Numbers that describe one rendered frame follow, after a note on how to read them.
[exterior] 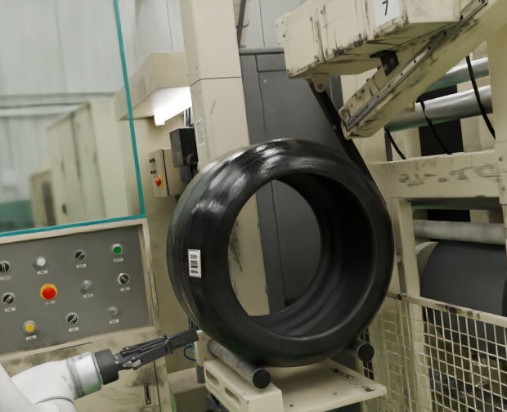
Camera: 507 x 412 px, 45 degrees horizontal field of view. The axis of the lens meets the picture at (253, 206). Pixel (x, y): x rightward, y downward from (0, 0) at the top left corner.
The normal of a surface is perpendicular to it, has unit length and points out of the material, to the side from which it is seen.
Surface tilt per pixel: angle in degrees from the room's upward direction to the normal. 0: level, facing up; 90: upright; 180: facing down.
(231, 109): 90
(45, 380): 37
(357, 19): 90
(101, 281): 90
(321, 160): 80
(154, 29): 90
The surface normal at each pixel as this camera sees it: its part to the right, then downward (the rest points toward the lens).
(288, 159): 0.32, -0.18
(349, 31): -0.93, 0.13
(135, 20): 0.51, -0.01
